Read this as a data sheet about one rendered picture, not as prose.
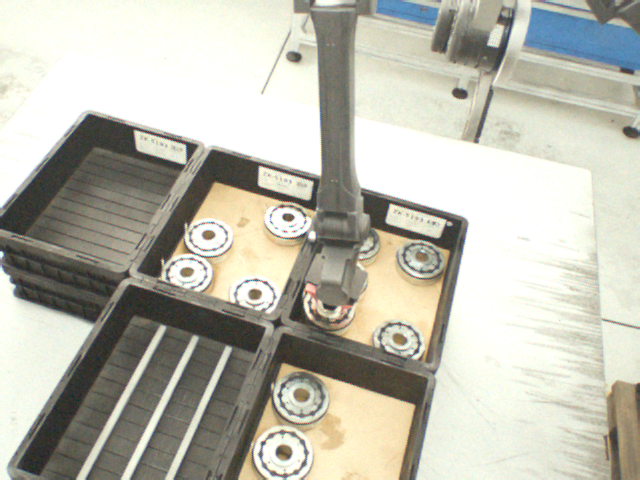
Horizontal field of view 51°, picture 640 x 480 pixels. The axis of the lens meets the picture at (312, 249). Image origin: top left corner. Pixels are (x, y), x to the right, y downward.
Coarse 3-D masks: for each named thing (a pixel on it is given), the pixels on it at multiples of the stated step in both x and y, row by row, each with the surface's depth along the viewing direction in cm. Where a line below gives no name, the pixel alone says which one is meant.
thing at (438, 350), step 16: (368, 192) 147; (416, 208) 146; (432, 208) 146; (464, 224) 144; (464, 240) 141; (304, 272) 131; (448, 288) 132; (288, 304) 126; (448, 304) 130; (288, 320) 124; (448, 320) 127; (320, 336) 122; (336, 336) 123; (384, 352) 122; (432, 368) 120
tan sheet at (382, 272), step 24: (384, 240) 152; (408, 240) 153; (384, 264) 147; (384, 288) 143; (408, 288) 144; (432, 288) 145; (360, 312) 139; (384, 312) 139; (408, 312) 140; (432, 312) 141; (360, 336) 135
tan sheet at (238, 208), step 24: (216, 192) 156; (240, 192) 157; (216, 216) 151; (240, 216) 152; (264, 216) 153; (312, 216) 154; (240, 240) 148; (264, 240) 148; (216, 264) 143; (240, 264) 143; (264, 264) 144; (288, 264) 145; (216, 288) 139
